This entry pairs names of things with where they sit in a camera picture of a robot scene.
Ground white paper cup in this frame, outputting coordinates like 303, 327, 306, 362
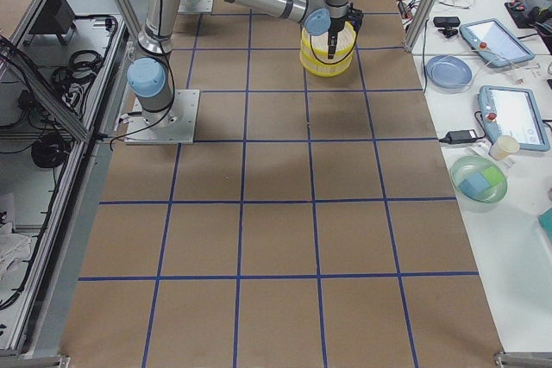
488, 135, 520, 160

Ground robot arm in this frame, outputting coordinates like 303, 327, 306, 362
127, 0, 363, 128

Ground blue plate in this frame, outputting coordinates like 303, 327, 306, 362
425, 55, 473, 90

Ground green bowl with sponges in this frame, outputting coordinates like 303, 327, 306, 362
448, 155, 508, 213

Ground black power adapter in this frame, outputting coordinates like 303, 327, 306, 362
439, 129, 484, 145

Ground white crumpled cloth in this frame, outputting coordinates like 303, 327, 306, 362
0, 193, 34, 283

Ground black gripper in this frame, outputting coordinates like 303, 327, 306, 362
327, 3, 364, 59

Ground teach pendant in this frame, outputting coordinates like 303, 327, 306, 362
478, 85, 550, 152
459, 18, 535, 67

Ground black phone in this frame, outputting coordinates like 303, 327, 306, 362
433, 16, 461, 28

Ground yellow steamer basket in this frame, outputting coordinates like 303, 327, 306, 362
299, 22, 356, 65

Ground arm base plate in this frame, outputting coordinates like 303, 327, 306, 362
178, 0, 213, 15
123, 90, 200, 145

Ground teach pendant far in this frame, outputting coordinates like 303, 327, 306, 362
459, 18, 535, 67

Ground teach pendant near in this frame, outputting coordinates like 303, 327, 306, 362
478, 85, 550, 152

